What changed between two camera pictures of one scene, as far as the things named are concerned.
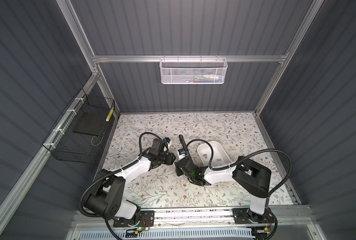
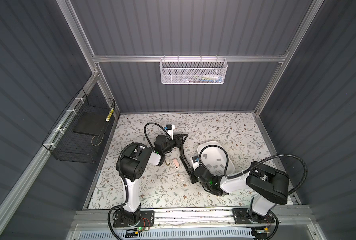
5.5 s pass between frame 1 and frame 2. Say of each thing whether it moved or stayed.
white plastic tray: stayed
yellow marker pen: stayed
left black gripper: moved
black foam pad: stayed
